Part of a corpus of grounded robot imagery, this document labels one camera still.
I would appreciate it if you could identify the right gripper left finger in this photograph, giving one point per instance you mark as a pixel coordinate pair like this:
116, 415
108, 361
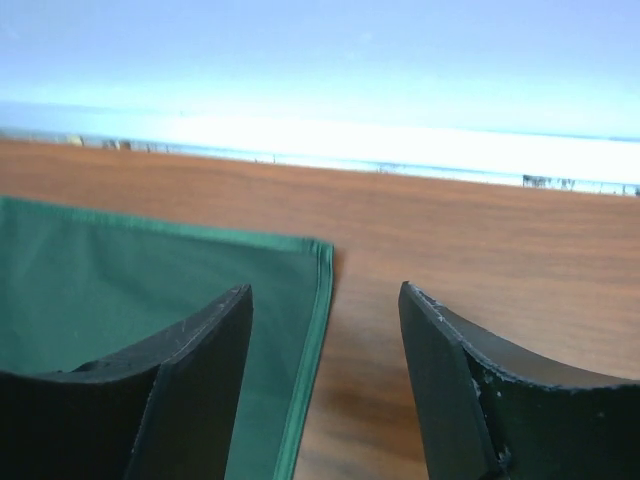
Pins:
162, 408

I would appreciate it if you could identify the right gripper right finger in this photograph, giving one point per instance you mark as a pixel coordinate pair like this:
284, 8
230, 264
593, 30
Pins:
491, 409

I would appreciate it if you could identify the dark green cloth napkin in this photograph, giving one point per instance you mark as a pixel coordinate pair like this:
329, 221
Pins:
78, 285

